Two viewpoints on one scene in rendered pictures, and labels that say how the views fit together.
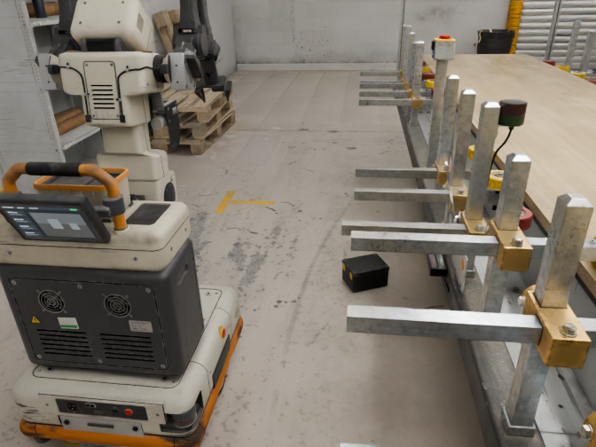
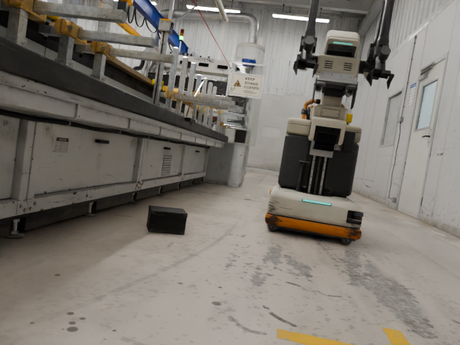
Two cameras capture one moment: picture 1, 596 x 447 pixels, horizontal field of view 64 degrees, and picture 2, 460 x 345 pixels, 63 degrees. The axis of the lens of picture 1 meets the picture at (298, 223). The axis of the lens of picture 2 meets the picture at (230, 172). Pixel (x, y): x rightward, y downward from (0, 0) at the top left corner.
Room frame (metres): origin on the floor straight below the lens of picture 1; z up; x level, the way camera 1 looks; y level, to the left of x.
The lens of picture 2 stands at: (4.19, -0.05, 0.49)
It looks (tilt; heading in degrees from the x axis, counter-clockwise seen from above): 3 degrees down; 180
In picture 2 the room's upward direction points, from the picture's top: 9 degrees clockwise
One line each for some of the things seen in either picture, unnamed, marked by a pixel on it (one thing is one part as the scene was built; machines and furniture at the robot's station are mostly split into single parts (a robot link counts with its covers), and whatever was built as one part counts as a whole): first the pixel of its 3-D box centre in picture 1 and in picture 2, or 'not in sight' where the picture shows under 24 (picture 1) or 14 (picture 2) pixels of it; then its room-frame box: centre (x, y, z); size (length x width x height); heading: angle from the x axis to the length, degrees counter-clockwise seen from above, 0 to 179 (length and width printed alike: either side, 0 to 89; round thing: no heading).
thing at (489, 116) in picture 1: (475, 199); (189, 92); (1.08, -0.45, 0.92); 0.04 x 0.04 x 0.48; 82
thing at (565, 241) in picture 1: (540, 335); (202, 103); (0.59, -0.38, 0.90); 0.04 x 0.04 x 0.48; 82
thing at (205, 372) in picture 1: (143, 352); (311, 209); (1.41, 0.61, 0.16); 0.67 x 0.64 x 0.25; 172
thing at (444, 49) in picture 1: (443, 50); (165, 27); (1.83, -0.55, 1.18); 0.07 x 0.07 x 0.08; 82
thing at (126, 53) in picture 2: (399, 102); (124, 54); (2.54, -0.56, 0.84); 0.43 x 0.03 x 0.04; 82
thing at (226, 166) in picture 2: not in sight; (196, 116); (-1.61, -0.63, 0.95); 1.65 x 0.70 x 1.90; 82
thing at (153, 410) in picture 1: (102, 407); not in sight; (1.09, 0.63, 0.23); 0.41 x 0.02 x 0.08; 82
